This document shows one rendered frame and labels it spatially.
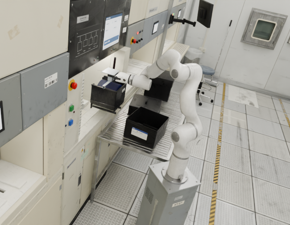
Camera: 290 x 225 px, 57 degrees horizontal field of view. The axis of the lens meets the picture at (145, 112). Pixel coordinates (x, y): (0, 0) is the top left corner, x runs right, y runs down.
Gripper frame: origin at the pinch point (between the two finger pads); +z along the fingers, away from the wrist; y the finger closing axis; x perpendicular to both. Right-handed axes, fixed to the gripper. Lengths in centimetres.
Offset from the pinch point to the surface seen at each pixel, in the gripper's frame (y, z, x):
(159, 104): 52, -33, -38
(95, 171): -14, -2, -85
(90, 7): -41, 1, 51
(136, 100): 46, -11, -38
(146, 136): -6, -38, -40
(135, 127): -4.8, -27.9, -36.2
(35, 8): -87, 1, 53
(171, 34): 310, 14, -22
